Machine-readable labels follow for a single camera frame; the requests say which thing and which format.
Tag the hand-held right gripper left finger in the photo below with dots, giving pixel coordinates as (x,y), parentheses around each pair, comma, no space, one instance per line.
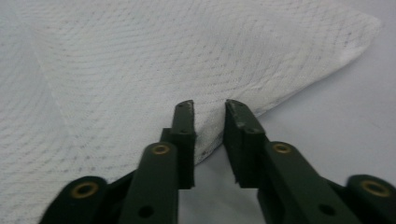
(155,180)

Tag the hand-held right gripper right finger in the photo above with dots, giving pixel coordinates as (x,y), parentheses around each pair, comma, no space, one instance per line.
(280,180)

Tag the white towel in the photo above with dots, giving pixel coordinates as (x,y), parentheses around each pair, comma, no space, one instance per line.
(140,62)

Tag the white table cover sheet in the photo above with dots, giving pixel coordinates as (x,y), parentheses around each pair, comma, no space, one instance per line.
(342,124)

